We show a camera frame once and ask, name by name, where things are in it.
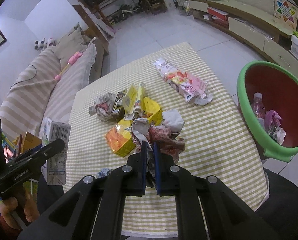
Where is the white milk carton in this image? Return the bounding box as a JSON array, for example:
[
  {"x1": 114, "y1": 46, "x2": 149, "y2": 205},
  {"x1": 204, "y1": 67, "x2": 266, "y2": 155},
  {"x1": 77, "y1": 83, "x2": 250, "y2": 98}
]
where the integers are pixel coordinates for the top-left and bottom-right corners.
[{"x1": 41, "y1": 117, "x2": 71, "y2": 186}]

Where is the yellow snack box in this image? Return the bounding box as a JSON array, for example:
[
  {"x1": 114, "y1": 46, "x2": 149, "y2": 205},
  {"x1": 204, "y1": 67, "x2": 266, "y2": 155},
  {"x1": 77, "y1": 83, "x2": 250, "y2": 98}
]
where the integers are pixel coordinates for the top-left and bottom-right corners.
[{"x1": 105, "y1": 97, "x2": 163, "y2": 157}]

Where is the red grey wrapper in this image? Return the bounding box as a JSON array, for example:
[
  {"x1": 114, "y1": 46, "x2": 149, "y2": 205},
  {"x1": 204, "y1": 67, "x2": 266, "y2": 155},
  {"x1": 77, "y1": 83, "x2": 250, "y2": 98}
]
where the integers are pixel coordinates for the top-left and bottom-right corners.
[{"x1": 135, "y1": 109, "x2": 185, "y2": 188}]

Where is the grey paper wrapper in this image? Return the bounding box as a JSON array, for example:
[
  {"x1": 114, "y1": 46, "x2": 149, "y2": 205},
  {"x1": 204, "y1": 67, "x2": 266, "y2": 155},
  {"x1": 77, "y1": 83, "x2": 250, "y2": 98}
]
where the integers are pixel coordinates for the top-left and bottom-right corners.
[{"x1": 89, "y1": 92, "x2": 118, "y2": 121}]

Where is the yellow wrapper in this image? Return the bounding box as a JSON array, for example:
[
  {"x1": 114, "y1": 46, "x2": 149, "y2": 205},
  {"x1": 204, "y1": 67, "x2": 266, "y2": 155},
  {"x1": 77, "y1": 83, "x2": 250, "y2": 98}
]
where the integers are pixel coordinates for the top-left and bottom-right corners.
[{"x1": 121, "y1": 82, "x2": 145, "y2": 121}]

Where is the green rimmed red basin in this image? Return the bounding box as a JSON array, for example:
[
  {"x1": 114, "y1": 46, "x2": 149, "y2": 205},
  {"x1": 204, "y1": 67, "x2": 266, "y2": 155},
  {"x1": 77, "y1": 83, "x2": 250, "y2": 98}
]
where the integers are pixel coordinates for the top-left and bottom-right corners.
[{"x1": 237, "y1": 61, "x2": 298, "y2": 162}]

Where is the pink white snack wrapper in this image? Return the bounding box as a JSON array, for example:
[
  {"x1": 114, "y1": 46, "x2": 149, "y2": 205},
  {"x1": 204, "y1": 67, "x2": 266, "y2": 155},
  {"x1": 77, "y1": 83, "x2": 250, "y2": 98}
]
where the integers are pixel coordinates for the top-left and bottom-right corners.
[{"x1": 153, "y1": 59, "x2": 213, "y2": 106}]

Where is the dark brown cigarette box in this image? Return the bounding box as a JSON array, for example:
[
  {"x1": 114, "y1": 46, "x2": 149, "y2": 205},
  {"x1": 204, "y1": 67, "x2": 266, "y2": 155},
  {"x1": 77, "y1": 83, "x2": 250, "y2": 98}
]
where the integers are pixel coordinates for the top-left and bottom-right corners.
[{"x1": 112, "y1": 92, "x2": 125, "y2": 122}]

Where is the purple snack bag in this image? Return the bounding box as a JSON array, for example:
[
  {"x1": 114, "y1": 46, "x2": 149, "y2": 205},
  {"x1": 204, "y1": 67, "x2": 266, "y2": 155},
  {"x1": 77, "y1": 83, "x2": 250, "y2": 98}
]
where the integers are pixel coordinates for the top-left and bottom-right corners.
[{"x1": 265, "y1": 110, "x2": 286, "y2": 145}]

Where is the person's left hand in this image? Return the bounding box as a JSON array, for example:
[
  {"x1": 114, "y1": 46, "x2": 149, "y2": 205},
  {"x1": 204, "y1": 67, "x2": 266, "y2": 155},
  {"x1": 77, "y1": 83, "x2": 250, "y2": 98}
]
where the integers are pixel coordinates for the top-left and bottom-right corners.
[{"x1": 0, "y1": 191, "x2": 39, "y2": 230}]

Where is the orange cardboard box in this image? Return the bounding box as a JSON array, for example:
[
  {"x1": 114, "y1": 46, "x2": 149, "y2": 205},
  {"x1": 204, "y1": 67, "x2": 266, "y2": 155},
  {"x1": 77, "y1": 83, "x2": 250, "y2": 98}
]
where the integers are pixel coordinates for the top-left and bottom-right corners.
[{"x1": 13, "y1": 132, "x2": 42, "y2": 153}]

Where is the green checkered tablecloth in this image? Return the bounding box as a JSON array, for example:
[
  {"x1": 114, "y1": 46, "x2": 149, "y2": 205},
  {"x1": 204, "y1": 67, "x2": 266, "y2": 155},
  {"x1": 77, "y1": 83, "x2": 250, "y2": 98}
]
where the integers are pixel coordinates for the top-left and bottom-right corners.
[{"x1": 64, "y1": 41, "x2": 270, "y2": 238}]

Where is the striped beige sofa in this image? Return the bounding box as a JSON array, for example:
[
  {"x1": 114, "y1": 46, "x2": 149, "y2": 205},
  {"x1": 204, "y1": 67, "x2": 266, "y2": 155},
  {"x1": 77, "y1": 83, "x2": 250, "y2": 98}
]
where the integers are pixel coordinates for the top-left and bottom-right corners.
[{"x1": 0, "y1": 37, "x2": 100, "y2": 139}]

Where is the plastic bottle in basin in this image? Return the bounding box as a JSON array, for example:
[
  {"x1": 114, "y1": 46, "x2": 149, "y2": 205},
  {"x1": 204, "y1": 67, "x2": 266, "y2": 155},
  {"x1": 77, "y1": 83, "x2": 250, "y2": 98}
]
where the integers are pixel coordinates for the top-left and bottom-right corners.
[{"x1": 251, "y1": 92, "x2": 266, "y2": 119}]

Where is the panda plush toy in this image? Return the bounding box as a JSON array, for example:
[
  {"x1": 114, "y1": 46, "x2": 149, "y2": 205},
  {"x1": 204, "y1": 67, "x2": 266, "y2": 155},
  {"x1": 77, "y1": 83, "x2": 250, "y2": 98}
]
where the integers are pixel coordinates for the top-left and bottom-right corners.
[{"x1": 35, "y1": 38, "x2": 56, "y2": 52}]

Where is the pink toy wand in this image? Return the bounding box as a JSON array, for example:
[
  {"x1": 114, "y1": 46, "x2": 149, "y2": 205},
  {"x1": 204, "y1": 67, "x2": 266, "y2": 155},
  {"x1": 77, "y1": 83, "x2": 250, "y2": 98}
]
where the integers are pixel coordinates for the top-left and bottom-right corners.
[{"x1": 55, "y1": 51, "x2": 83, "y2": 82}]

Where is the beige sofa cushion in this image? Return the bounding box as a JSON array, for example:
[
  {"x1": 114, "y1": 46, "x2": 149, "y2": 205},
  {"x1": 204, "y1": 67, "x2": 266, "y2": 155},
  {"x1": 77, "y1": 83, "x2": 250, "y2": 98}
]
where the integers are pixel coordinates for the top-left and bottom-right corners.
[{"x1": 52, "y1": 29, "x2": 87, "y2": 70}]

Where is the long TV cabinet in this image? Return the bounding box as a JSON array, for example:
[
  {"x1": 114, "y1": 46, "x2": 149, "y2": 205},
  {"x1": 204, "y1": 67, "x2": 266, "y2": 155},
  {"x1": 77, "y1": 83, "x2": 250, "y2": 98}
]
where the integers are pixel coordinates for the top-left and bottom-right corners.
[{"x1": 188, "y1": 0, "x2": 298, "y2": 78}]

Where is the white balance bike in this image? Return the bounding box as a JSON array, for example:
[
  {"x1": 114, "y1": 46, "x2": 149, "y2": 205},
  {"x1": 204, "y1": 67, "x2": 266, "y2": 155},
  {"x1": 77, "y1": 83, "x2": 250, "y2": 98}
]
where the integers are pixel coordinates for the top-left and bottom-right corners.
[{"x1": 113, "y1": 4, "x2": 142, "y2": 23}]

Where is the red flat box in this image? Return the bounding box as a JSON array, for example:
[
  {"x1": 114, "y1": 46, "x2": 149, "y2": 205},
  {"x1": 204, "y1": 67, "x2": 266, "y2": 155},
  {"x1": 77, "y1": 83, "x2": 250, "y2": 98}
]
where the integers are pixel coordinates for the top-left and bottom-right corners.
[{"x1": 207, "y1": 7, "x2": 230, "y2": 21}]

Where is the chinese checkers board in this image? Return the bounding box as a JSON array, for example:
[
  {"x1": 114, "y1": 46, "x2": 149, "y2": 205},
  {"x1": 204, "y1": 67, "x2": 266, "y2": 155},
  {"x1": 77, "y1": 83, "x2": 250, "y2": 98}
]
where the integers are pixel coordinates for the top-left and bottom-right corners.
[{"x1": 273, "y1": 0, "x2": 298, "y2": 30}]

